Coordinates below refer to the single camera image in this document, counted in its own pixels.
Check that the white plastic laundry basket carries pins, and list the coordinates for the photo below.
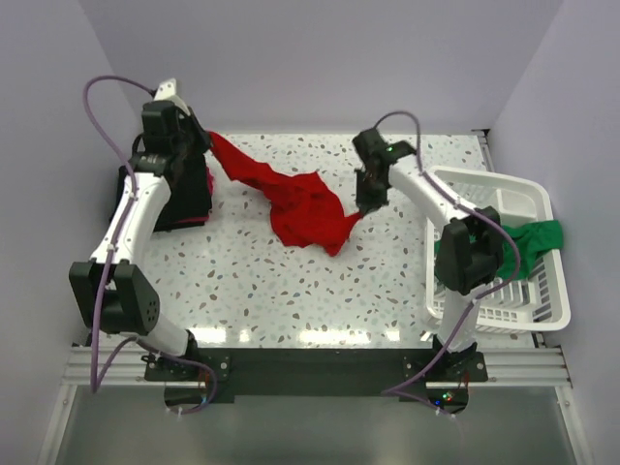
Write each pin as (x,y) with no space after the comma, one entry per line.
(538,302)

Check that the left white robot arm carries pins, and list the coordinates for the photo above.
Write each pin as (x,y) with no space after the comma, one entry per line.
(165,187)

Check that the folded black t shirt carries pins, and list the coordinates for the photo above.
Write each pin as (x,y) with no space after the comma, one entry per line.
(188,197)

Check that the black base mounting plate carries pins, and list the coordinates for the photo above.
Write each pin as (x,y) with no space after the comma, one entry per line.
(225,374)

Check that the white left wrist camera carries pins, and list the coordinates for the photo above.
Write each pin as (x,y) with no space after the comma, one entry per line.
(168,91)

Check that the green t shirt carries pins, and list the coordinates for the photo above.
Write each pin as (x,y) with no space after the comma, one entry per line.
(533,241)

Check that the red t shirt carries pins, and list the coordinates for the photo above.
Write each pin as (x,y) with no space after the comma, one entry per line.
(303,210)

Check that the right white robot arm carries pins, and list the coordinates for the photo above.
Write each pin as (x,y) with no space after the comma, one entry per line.
(471,242)

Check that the folded pink t shirt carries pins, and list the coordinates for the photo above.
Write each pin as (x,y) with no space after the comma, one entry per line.
(201,219)

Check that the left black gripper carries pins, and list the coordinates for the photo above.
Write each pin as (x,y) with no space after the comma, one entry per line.
(203,142)

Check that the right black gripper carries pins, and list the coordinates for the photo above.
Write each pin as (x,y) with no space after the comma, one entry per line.
(363,202)

